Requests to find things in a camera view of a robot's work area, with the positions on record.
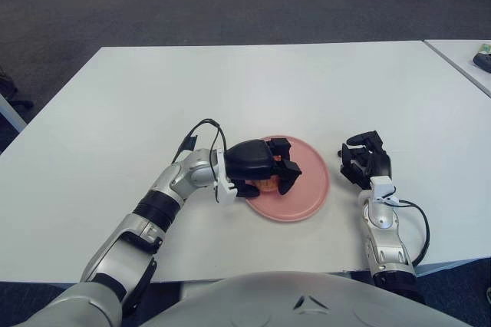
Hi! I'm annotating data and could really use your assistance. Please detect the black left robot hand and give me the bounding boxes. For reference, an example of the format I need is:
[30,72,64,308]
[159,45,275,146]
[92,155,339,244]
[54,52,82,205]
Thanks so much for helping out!
[213,134,304,206]

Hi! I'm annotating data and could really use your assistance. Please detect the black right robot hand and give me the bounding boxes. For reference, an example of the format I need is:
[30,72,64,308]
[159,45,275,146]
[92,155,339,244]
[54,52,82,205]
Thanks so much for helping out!
[337,130,398,203]

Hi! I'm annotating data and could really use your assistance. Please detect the red yellow apple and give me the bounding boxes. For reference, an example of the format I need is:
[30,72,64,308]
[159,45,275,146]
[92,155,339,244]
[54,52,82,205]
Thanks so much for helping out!
[249,154,284,193]

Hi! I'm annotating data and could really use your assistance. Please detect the pink round plate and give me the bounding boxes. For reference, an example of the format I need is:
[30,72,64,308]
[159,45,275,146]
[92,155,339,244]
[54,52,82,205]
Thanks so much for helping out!
[245,135,331,223]

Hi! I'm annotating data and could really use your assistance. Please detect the black game controller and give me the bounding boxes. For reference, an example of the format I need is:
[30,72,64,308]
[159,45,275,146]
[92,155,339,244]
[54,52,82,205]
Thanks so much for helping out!
[472,53,491,73]

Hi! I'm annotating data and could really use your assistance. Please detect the grey robot torso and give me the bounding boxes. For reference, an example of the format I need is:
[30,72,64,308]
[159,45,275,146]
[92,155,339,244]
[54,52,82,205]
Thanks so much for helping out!
[140,271,475,327]

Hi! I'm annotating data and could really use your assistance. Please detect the white table leg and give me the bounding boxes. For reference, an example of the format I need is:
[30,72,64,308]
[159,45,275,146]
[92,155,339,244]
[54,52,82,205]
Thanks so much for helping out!
[0,92,27,132]

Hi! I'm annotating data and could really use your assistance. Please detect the black office chair base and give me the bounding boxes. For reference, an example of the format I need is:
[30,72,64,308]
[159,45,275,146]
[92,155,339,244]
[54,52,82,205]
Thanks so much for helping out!
[0,65,34,109]

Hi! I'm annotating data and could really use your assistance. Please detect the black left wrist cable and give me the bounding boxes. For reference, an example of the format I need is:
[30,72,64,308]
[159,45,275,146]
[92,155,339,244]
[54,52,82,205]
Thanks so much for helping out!
[170,118,228,205]

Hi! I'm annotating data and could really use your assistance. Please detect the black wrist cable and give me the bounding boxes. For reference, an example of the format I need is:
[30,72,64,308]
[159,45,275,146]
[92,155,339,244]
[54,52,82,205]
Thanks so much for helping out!
[170,118,228,205]
[387,196,430,266]

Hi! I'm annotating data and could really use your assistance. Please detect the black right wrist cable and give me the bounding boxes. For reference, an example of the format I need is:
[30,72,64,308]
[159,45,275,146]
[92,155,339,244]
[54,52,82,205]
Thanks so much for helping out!
[387,196,430,266]

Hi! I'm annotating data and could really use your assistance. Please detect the white table frame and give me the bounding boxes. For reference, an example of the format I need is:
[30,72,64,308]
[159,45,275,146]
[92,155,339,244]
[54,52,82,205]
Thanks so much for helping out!
[416,253,484,278]

